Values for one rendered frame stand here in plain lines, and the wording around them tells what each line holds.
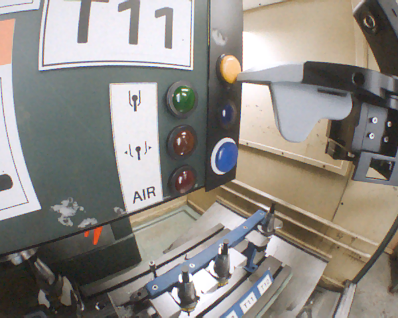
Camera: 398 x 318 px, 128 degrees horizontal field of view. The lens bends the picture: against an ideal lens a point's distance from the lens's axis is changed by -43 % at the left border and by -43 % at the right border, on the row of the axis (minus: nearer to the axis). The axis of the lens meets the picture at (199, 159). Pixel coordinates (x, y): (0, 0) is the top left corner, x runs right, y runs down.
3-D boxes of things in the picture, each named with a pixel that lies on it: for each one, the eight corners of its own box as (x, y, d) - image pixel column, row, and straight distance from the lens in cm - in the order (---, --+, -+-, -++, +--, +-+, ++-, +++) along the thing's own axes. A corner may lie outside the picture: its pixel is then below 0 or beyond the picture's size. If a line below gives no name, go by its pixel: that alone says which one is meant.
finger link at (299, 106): (228, 138, 12) (349, 155, 14) (231, 55, 13) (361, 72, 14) (234, 131, 16) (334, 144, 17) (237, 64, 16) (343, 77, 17)
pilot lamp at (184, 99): (198, 114, 13) (198, 84, 13) (172, 116, 12) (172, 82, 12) (193, 113, 13) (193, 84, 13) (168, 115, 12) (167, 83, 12)
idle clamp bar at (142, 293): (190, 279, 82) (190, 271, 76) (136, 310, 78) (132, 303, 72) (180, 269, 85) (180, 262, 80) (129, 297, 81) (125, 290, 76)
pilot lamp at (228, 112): (237, 126, 16) (238, 103, 16) (221, 128, 15) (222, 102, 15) (231, 124, 17) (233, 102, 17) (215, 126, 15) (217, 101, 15)
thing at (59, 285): (63, 271, 51) (58, 265, 50) (64, 291, 48) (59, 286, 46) (42, 277, 54) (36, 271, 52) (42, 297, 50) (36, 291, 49)
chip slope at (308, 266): (311, 285, 130) (330, 260, 111) (239, 380, 101) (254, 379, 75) (213, 224, 149) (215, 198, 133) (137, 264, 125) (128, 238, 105)
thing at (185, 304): (186, 281, 47) (185, 276, 45) (205, 294, 45) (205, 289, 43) (168, 297, 45) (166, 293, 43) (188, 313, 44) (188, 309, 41)
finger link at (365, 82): (308, 81, 11) (416, 108, 16) (309, 55, 11) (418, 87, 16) (293, 87, 16) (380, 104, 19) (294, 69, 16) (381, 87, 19)
